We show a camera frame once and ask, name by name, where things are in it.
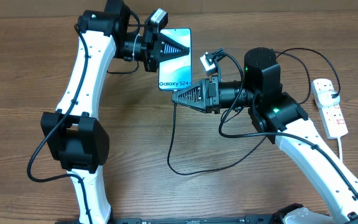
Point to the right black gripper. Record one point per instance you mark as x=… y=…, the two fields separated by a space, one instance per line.
x=207 y=95

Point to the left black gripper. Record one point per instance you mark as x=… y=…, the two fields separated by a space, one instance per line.
x=156 y=48

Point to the blue Galaxy S24 smartphone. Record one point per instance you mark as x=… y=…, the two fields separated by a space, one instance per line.
x=176 y=74

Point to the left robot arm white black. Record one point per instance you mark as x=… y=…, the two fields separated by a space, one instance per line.
x=73 y=132

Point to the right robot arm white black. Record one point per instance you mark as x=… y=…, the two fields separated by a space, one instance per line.
x=278 y=117

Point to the white USB charger plug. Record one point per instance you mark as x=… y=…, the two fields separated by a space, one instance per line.
x=326 y=99

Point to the white power strip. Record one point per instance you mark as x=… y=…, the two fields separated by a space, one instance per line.
x=332 y=118

